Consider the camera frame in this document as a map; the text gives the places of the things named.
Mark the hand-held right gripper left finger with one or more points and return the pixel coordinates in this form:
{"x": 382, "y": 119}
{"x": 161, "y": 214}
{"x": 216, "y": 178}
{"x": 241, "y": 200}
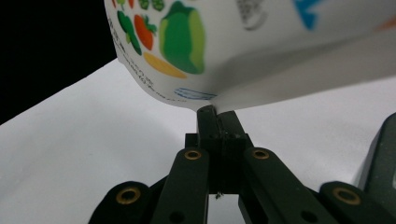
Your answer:
{"x": 209, "y": 130}

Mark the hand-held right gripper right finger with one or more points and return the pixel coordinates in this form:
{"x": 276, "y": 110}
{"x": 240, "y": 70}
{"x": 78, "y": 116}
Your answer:
{"x": 232, "y": 137}

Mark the white blue printed packet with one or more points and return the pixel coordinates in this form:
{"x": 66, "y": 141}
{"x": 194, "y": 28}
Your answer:
{"x": 249, "y": 53}

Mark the white table sheet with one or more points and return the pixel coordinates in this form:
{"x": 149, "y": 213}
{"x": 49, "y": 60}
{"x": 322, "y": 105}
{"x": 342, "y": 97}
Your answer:
{"x": 93, "y": 140}

